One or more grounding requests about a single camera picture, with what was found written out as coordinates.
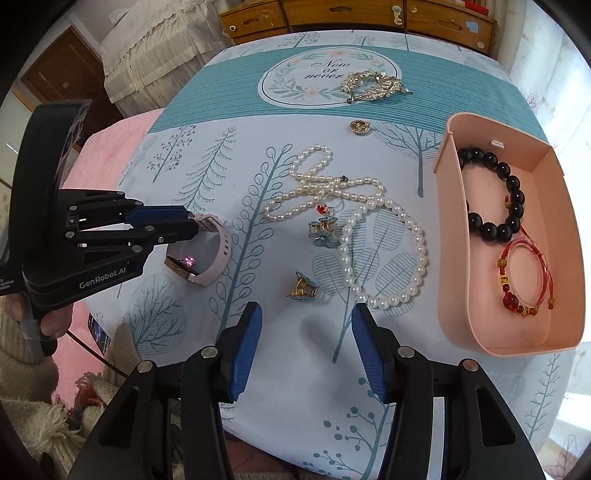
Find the brown wooden door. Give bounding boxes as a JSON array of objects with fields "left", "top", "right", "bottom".
[{"left": 21, "top": 25, "right": 114, "bottom": 139}]

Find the round pearl necklace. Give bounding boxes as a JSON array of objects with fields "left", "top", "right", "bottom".
[{"left": 336, "top": 198, "right": 429, "bottom": 310}]

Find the rhinestone leaf hair comb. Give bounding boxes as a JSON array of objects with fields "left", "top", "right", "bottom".
[{"left": 341, "top": 70, "right": 413, "bottom": 105}]

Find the rice pearl necklace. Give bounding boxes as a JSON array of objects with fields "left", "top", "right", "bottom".
[{"left": 264, "top": 145, "right": 386, "bottom": 221}]

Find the black cable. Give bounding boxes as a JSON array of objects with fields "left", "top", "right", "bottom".
[{"left": 65, "top": 330, "right": 134, "bottom": 384}]

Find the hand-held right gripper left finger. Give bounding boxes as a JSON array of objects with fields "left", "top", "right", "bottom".
[{"left": 69, "top": 301, "right": 264, "bottom": 480}]

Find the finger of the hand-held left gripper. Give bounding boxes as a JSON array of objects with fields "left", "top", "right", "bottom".
[
  {"left": 60, "top": 190, "right": 192, "bottom": 232},
  {"left": 69, "top": 218, "right": 200, "bottom": 252}
]

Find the silver blue flower brooch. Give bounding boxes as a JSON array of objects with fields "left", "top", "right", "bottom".
[{"left": 307, "top": 217, "right": 339, "bottom": 247}]

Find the person's left hand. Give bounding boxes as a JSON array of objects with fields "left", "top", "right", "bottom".
[{"left": 39, "top": 302, "right": 75, "bottom": 340}]

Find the lace covered bed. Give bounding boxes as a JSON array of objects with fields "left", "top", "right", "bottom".
[{"left": 99, "top": 0, "right": 232, "bottom": 118}]

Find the pink blanket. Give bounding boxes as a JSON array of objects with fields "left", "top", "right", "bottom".
[{"left": 0, "top": 108, "right": 167, "bottom": 402}]

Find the wooden dresser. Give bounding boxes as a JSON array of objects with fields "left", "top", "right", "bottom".
[{"left": 218, "top": 0, "right": 498, "bottom": 58}]

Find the person's left forearm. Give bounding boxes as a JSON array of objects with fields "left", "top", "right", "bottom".
[{"left": 0, "top": 314, "right": 61, "bottom": 402}]

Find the dark flat device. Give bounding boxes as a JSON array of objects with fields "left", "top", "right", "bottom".
[{"left": 88, "top": 314, "right": 112, "bottom": 356}]

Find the pink smart watch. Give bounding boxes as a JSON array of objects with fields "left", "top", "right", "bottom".
[{"left": 164, "top": 213, "right": 232, "bottom": 288}]

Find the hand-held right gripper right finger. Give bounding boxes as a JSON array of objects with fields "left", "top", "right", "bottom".
[{"left": 352, "top": 304, "right": 548, "bottom": 480}]

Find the pink plastic tray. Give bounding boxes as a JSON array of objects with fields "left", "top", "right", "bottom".
[{"left": 433, "top": 112, "right": 580, "bottom": 355}]

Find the black bead bracelet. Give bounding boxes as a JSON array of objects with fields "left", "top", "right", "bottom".
[{"left": 457, "top": 147, "right": 526, "bottom": 241}]

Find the leaf print curtain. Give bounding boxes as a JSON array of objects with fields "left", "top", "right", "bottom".
[{"left": 496, "top": 0, "right": 591, "bottom": 185}]

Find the cream tasselled knit shawl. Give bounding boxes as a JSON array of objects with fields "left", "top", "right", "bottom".
[{"left": 0, "top": 369, "right": 121, "bottom": 480}]

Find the red string bracelet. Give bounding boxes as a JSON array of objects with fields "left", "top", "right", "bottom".
[{"left": 496, "top": 237, "right": 557, "bottom": 319}]

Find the blue gold hair claw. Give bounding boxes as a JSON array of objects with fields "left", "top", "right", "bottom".
[{"left": 286, "top": 272, "right": 319, "bottom": 300}]

